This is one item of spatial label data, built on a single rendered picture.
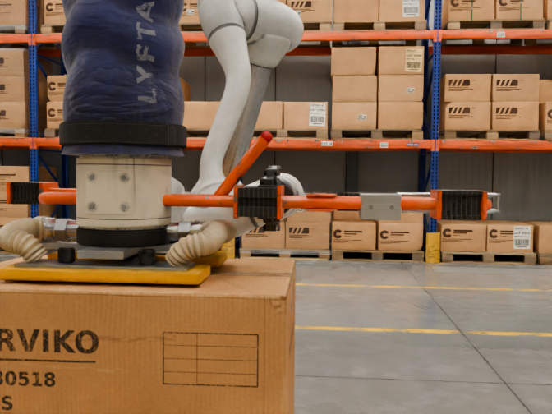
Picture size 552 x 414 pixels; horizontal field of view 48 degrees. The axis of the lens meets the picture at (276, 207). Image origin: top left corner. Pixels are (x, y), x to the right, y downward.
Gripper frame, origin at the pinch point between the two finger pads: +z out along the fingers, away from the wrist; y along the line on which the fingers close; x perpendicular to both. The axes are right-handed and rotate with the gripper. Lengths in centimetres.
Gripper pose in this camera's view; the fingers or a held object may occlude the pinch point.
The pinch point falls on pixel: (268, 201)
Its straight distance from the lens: 111.2
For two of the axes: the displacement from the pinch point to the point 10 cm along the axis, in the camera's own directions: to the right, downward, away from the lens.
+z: -0.8, 0.5, -10.0
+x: -10.0, -0.1, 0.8
